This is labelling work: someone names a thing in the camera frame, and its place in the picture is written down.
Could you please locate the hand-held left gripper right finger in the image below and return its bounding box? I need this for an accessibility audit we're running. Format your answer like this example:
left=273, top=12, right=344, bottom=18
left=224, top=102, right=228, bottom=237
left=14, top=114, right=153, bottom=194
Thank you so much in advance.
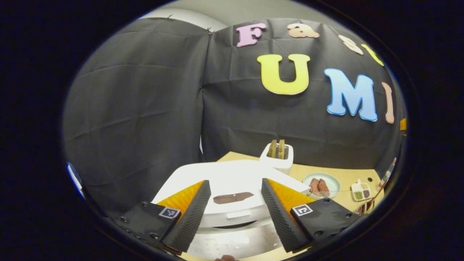
left=261, top=178, right=362, bottom=254

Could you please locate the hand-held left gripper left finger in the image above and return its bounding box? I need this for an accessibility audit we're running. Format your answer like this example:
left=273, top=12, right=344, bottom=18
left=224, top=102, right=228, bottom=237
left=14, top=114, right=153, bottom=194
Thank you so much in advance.
left=112, top=180, right=212, bottom=255

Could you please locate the white rice cooker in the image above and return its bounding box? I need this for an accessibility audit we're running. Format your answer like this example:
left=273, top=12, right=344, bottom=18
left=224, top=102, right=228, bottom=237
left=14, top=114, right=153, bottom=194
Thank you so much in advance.
left=150, top=159, right=312, bottom=260

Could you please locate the clear plastic bottle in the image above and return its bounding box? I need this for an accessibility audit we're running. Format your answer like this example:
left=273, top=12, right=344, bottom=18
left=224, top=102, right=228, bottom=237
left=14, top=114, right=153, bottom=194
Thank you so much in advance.
left=379, top=158, right=397, bottom=189

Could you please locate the white toaster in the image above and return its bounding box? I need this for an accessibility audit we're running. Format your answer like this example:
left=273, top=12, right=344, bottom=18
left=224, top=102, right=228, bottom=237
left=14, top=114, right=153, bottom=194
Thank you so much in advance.
left=259, top=140, right=294, bottom=174

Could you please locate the pale green plate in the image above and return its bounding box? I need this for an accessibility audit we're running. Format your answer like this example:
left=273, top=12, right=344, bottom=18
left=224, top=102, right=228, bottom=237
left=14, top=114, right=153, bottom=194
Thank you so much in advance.
left=303, top=172, right=341, bottom=199

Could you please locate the white divided tray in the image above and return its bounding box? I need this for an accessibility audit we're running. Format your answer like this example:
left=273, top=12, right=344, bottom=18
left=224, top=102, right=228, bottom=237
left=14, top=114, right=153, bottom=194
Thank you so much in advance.
left=351, top=179, right=372, bottom=202

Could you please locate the black backdrop cloth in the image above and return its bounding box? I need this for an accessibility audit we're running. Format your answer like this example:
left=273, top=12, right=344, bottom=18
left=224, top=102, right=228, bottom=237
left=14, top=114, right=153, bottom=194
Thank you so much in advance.
left=62, top=16, right=408, bottom=218

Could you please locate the blue and white panel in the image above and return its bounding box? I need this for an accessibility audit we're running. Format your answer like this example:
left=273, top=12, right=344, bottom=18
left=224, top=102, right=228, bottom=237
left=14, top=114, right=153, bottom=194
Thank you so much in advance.
left=66, top=162, right=86, bottom=198

